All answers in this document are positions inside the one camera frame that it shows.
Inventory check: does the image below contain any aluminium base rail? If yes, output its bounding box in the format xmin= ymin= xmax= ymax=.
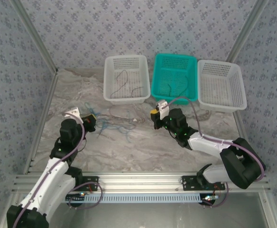
xmin=14 ymin=172 xmax=271 ymax=193

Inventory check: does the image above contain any aluminium frame post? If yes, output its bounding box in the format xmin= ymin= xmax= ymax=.
xmin=225 ymin=0 xmax=271 ymax=64
xmin=10 ymin=0 xmax=60 ymax=74

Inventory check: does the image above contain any teal perforated plastic basket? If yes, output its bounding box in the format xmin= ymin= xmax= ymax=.
xmin=151 ymin=53 xmax=198 ymax=107

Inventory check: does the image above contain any white perforated plastic basket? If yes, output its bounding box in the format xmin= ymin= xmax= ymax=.
xmin=103 ymin=55 xmax=151 ymax=105
xmin=197 ymin=59 xmax=248 ymax=112

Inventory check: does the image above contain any white slotted cable duct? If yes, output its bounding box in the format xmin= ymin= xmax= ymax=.
xmin=64 ymin=193 xmax=204 ymax=204

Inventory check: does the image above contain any aluminium side rail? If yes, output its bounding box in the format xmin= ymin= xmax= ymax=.
xmin=23 ymin=68 xmax=60 ymax=175
xmin=232 ymin=110 xmax=249 ymax=143

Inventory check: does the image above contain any small LED controller board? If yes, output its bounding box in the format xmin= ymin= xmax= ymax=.
xmin=66 ymin=192 xmax=86 ymax=204
xmin=201 ymin=194 xmax=219 ymax=205

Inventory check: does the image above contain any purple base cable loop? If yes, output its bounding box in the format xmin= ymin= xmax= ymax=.
xmin=67 ymin=180 xmax=104 ymax=211
xmin=201 ymin=181 xmax=229 ymax=209

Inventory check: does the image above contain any long thin dark wire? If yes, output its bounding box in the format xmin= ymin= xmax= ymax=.
xmin=110 ymin=69 xmax=129 ymax=99
xmin=175 ymin=75 xmax=189 ymax=96

